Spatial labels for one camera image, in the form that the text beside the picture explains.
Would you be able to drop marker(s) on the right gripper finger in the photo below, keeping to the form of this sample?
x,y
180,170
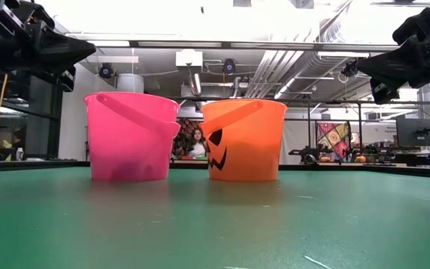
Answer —
x,y
383,93
398,65

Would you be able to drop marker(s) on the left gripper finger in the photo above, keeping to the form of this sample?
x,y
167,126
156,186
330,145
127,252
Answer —
x,y
68,80
62,48

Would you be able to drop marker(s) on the pink plastic bucket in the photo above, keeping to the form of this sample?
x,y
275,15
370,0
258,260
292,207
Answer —
x,y
125,149

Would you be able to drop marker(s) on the black round ceiling device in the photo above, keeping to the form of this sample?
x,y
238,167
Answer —
x,y
106,71
229,66

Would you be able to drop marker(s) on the fluorescent ceiling light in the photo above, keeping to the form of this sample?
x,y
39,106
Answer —
x,y
106,43

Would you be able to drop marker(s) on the dark computer monitor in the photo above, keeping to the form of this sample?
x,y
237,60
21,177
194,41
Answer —
x,y
416,132

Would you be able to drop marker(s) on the white cylindrical tank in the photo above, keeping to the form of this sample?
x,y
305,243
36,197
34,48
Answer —
x,y
130,84

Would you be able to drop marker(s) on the colourful patterned cloth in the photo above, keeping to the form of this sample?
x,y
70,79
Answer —
x,y
332,140

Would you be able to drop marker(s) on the white bottle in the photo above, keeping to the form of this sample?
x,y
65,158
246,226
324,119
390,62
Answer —
x,y
19,155

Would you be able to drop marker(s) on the white ceiling box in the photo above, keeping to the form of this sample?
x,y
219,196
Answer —
x,y
189,59

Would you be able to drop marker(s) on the silver ceiling pipe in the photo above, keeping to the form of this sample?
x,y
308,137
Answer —
x,y
196,84

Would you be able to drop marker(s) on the orange jack-o-lantern bucket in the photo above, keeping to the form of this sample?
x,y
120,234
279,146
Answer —
x,y
252,149

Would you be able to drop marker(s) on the person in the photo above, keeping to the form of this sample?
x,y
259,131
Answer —
x,y
199,147

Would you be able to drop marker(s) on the black table frame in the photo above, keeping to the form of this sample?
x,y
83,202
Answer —
x,y
50,164

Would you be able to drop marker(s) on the silver ventilation duct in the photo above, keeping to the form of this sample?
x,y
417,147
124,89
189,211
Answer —
x,y
271,74

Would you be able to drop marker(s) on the colourful wall tapestry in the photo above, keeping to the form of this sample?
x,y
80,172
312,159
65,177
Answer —
x,y
179,142

